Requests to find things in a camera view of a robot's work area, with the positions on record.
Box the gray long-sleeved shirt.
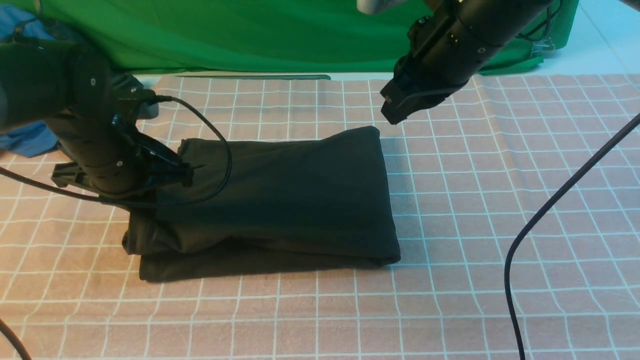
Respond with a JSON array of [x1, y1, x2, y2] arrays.
[[122, 126, 402, 283]]

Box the black left camera cable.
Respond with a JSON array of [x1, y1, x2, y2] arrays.
[[0, 95, 234, 360]]

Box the metal binder clip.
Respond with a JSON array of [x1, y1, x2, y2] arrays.
[[531, 38, 556, 57]]

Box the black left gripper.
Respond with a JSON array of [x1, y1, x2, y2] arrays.
[[45, 112, 195, 198]]

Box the pink checkered tablecloth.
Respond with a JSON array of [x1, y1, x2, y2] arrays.
[[0, 74, 640, 360]]

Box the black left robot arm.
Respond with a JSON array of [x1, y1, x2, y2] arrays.
[[0, 40, 194, 199]]

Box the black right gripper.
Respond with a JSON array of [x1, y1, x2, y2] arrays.
[[380, 0, 506, 125]]

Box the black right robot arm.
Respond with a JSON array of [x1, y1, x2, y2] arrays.
[[380, 0, 551, 125]]

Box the blue crumpled garment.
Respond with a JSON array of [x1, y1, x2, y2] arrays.
[[0, 3, 58, 158]]

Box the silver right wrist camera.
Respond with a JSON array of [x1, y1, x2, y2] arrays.
[[356, 0, 407, 15]]

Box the green backdrop cloth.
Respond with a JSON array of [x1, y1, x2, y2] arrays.
[[10, 0, 580, 78]]

